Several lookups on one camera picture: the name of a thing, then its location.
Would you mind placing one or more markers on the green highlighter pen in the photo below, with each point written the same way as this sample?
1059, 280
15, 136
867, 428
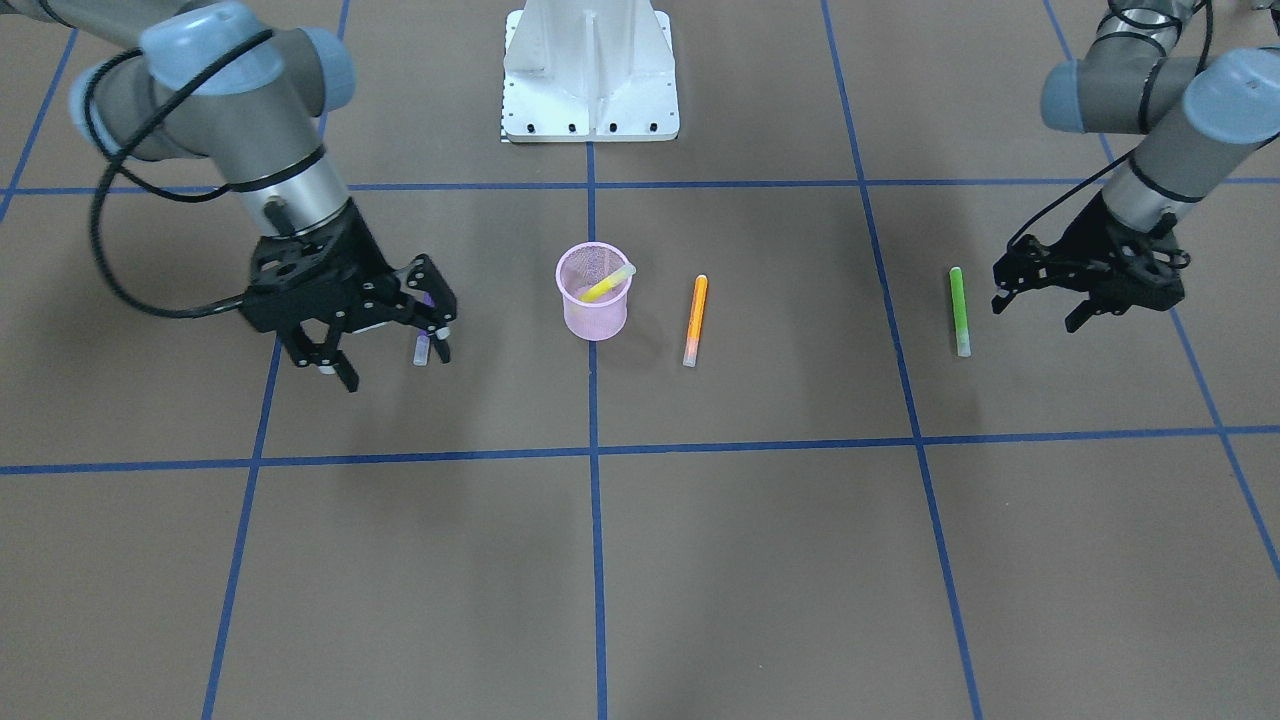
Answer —
956, 291

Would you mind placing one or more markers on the orange highlighter pen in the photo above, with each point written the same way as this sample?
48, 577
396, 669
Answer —
695, 322

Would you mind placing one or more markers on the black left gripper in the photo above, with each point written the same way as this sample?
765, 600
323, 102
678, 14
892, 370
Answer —
1106, 238

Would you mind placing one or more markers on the yellow highlighter pen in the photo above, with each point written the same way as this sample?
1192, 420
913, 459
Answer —
608, 284

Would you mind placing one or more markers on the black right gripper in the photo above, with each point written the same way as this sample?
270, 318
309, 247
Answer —
358, 252

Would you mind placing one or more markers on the pink mesh pen holder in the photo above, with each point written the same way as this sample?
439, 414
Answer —
593, 280

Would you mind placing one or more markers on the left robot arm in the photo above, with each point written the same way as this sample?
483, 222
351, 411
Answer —
1197, 118

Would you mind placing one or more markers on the purple highlighter pen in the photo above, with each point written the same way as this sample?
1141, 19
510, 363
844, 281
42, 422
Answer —
422, 348

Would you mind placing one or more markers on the blue tape grid lines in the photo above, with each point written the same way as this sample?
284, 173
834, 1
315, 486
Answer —
832, 516

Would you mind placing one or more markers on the white pedestal column base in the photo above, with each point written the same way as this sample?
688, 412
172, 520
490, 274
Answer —
589, 72

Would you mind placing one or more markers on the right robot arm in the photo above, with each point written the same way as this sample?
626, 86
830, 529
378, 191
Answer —
205, 100

